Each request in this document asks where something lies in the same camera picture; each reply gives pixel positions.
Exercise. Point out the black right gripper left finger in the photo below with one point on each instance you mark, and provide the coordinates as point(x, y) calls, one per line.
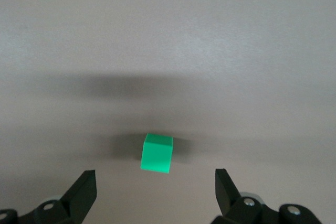
point(78, 197)

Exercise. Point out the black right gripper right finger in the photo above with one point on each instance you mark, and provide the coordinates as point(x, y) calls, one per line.
point(231, 203)

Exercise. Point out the green cube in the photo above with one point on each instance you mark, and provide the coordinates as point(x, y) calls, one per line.
point(156, 155)

